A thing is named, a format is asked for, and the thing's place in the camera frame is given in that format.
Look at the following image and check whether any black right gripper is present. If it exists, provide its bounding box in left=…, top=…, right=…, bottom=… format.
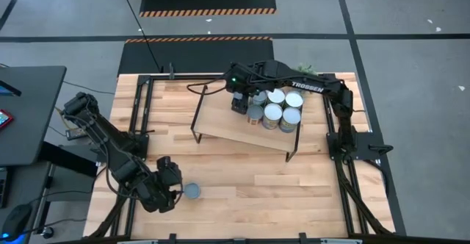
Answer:
left=231, top=98, right=250, bottom=115

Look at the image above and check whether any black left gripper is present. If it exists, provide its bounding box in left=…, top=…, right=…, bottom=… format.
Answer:
left=142, top=182, right=177, bottom=214

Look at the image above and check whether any cream tomato can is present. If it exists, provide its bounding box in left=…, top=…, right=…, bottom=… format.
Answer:
left=246, top=104, right=265, bottom=126

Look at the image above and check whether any mixed vegetables can white label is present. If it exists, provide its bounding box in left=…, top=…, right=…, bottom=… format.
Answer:
left=250, top=90, right=268, bottom=107

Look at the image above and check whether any peach can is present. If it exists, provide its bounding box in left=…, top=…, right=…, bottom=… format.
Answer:
left=261, top=102, right=283, bottom=130

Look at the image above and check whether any tin can tan label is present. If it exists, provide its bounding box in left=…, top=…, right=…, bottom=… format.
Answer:
left=267, top=87, right=286, bottom=106

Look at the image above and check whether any blue peas can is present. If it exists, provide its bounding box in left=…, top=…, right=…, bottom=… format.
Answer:
left=278, top=106, right=303, bottom=134

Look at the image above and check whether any oranges can yellow green label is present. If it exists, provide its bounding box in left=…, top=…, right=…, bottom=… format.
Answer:
left=284, top=90, right=305, bottom=110

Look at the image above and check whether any green polka dot peas can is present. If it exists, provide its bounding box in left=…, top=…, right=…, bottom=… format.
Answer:
left=183, top=182, right=202, bottom=201

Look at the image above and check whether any black desk base beam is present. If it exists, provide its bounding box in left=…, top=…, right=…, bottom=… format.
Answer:
left=36, top=140, right=99, bottom=179

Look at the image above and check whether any black power adapter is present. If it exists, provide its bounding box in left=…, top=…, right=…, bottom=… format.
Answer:
left=65, top=126, right=93, bottom=142

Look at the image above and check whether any black computer mouse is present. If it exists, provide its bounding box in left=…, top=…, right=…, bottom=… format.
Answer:
left=1, top=202, right=34, bottom=242

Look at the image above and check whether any black desk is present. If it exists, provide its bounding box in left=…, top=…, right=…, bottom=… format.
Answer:
left=0, top=65, right=68, bottom=168

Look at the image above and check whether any red phone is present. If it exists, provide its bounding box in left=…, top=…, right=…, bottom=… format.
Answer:
left=0, top=109, right=14, bottom=130

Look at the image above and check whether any dark tablet blue screen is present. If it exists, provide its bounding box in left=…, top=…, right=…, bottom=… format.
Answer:
left=0, top=79, right=22, bottom=98

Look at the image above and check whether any wooden shelf black metal frame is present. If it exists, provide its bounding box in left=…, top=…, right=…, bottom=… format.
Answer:
left=189, top=84, right=304, bottom=163

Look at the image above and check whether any black aluminium frame rail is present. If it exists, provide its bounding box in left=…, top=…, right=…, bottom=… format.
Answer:
left=87, top=73, right=154, bottom=240
left=137, top=73, right=236, bottom=82
left=322, top=102, right=396, bottom=237
left=47, top=232, right=470, bottom=244

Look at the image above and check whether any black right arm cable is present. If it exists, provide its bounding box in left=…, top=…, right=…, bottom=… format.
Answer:
left=186, top=77, right=231, bottom=96

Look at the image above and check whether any black floor cable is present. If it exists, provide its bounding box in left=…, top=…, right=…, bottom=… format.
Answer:
left=116, top=0, right=165, bottom=74

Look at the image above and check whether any black clamp handle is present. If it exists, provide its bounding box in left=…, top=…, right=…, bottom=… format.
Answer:
left=369, top=144, right=394, bottom=156

